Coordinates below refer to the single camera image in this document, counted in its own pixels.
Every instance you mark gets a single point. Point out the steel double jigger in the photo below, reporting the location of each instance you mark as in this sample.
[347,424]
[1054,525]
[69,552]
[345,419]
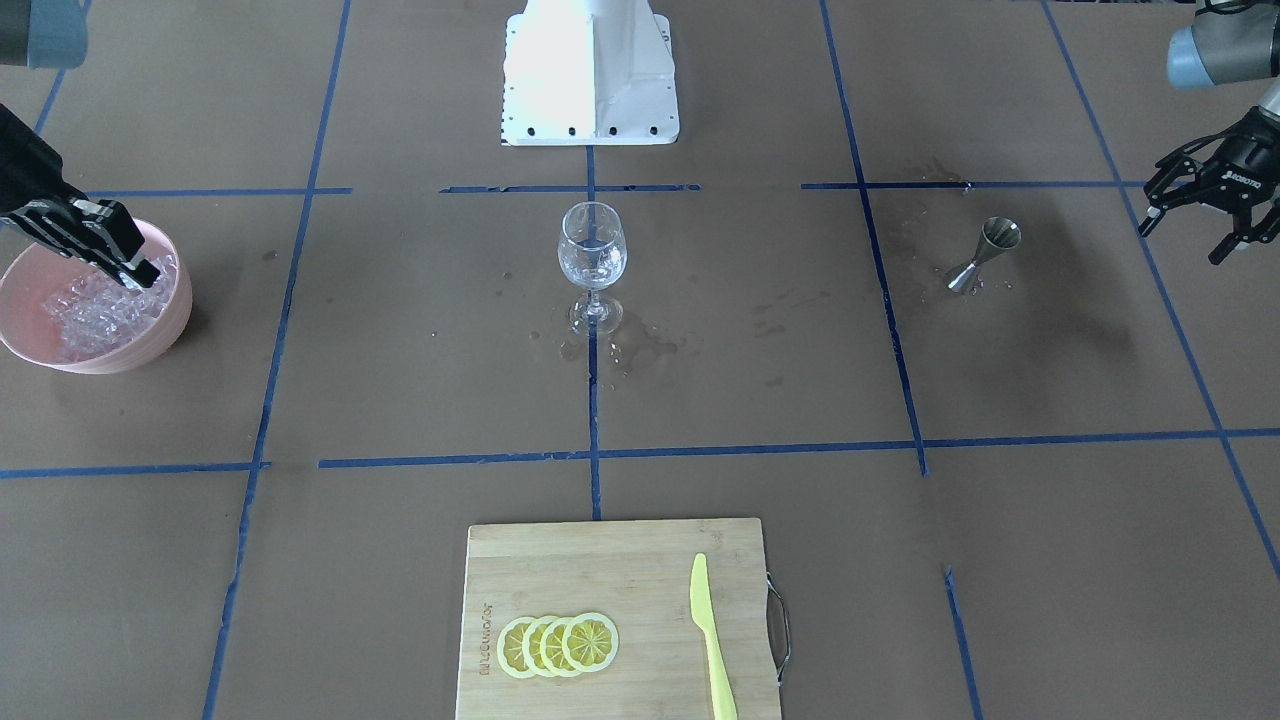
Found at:
[997,236]

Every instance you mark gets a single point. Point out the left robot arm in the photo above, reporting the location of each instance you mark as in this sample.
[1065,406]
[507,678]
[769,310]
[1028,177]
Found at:
[1228,42]

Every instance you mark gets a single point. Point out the pink bowl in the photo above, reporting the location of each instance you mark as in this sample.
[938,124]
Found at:
[38,272]

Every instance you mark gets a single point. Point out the clear wine glass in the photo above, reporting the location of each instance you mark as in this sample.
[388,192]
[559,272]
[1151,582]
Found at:
[592,255]

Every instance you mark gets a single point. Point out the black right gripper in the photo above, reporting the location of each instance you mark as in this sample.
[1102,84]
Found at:
[24,163]

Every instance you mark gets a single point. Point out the pile of clear ice cubes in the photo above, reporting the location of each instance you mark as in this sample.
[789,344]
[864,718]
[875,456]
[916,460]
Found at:
[93,316]

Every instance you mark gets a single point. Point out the yellow plastic knife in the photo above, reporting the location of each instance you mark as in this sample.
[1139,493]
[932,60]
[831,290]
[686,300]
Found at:
[722,703]

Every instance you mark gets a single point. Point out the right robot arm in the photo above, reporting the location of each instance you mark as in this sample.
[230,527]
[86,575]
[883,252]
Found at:
[44,34]

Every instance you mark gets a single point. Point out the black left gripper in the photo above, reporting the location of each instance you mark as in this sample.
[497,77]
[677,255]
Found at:
[1246,153]

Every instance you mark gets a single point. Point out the bamboo cutting board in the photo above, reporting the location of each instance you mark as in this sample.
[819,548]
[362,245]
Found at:
[638,574]

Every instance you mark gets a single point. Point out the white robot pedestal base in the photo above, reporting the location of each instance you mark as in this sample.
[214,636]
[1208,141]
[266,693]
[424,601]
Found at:
[589,73]

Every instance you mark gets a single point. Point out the lemon slice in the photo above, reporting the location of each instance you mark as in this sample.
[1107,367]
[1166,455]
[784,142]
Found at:
[551,649]
[531,645]
[590,642]
[511,654]

